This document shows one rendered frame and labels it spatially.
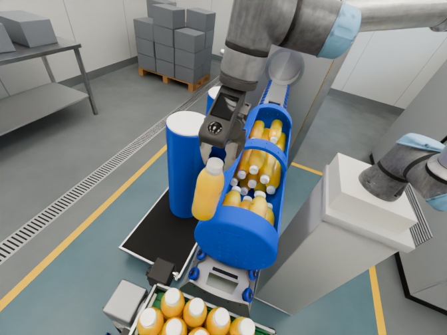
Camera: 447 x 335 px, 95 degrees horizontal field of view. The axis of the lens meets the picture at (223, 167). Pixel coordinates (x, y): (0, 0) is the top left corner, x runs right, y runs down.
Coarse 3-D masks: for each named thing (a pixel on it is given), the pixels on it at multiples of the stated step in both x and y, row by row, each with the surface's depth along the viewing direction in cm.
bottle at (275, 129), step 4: (276, 120) 126; (280, 120) 126; (272, 124) 124; (276, 124) 122; (280, 124) 123; (272, 128) 120; (276, 128) 118; (280, 128) 120; (272, 132) 117; (276, 132) 116; (280, 132) 118; (272, 136) 115; (276, 136) 116; (280, 136) 118
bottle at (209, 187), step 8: (200, 176) 50; (208, 176) 48; (216, 176) 49; (200, 184) 50; (208, 184) 49; (216, 184) 49; (200, 192) 51; (208, 192) 50; (216, 192) 50; (200, 200) 53; (208, 200) 52; (216, 200) 53; (192, 208) 58; (200, 208) 55; (208, 208) 54; (200, 216) 57; (208, 216) 57
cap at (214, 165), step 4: (208, 160) 48; (212, 160) 48; (216, 160) 49; (220, 160) 49; (208, 164) 47; (212, 164) 47; (216, 164) 48; (220, 164) 48; (208, 168) 47; (212, 168) 47; (216, 168) 47; (220, 168) 47; (212, 172) 48; (216, 172) 48
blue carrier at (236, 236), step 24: (264, 120) 130; (288, 120) 120; (264, 144) 90; (288, 144) 110; (216, 216) 64; (240, 216) 62; (216, 240) 69; (240, 240) 64; (264, 240) 60; (240, 264) 75; (264, 264) 69
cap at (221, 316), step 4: (220, 308) 56; (224, 308) 56; (216, 312) 55; (220, 312) 55; (224, 312) 55; (216, 316) 54; (220, 316) 55; (224, 316) 55; (228, 316) 55; (216, 320) 54; (220, 320) 54; (224, 320) 54; (220, 324) 53; (224, 324) 53
